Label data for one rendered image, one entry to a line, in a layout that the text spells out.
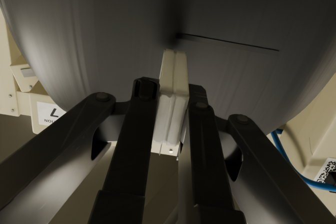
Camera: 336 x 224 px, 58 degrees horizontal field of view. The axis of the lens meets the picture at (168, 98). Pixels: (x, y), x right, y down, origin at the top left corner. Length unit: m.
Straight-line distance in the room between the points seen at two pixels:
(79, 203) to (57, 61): 2.88
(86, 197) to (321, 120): 2.75
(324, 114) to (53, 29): 0.46
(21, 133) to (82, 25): 3.63
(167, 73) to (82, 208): 2.93
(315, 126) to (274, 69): 0.37
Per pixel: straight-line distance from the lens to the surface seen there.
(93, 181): 3.26
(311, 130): 0.60
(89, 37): 0.23
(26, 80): 1.04
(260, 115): 0.27
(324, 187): 0.61
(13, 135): 3.83
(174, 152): 0.91
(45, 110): 0.90
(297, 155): 0.63
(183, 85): 0.15
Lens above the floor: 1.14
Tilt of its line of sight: 34 degrees up
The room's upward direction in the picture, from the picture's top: 169 degrees counter-clockwise
